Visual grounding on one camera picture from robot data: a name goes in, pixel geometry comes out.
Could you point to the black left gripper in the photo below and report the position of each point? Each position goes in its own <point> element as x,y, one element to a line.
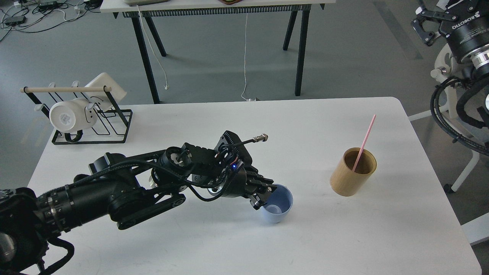
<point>259,190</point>

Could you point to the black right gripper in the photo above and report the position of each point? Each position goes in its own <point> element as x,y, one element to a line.
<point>464,37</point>

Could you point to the blue cup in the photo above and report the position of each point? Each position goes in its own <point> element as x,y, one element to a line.
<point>278,205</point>

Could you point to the pink chopstick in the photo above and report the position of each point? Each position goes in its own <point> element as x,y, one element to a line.
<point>361,149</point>

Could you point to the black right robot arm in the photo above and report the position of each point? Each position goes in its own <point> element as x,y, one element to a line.
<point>480,58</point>

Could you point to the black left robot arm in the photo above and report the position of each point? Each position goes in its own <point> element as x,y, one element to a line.
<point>128,189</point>

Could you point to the wooden cylindrical holder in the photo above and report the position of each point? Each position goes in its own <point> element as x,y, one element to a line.
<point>347,179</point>

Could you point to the white background table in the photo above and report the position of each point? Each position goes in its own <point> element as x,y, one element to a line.
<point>173,8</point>

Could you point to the white mug on rack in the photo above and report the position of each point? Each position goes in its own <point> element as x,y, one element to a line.
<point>73,115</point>

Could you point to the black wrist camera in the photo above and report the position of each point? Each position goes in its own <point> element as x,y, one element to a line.
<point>231,148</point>

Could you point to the black wire cup rack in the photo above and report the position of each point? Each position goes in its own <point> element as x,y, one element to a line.
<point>112,126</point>

